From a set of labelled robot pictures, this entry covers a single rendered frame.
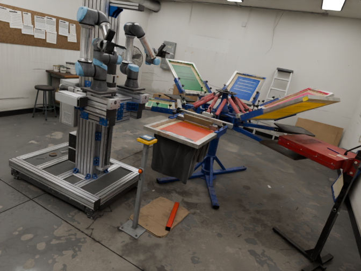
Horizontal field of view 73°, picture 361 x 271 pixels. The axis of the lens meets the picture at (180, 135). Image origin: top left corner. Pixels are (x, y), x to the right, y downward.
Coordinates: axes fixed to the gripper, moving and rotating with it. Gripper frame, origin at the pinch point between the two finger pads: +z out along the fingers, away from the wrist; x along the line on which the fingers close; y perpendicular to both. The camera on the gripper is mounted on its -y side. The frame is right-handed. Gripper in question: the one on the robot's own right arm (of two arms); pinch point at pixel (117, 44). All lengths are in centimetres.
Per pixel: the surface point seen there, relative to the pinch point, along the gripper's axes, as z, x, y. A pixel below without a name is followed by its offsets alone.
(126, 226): -9, -54, 161
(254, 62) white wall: -221, -473, -75
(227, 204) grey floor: 10, -185, 144
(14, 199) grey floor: -97, 27, 173
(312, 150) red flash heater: 87, -158, 37
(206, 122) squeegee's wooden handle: -14, -125, 48
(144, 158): -3, -49, 84
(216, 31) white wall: -331, -419, -127
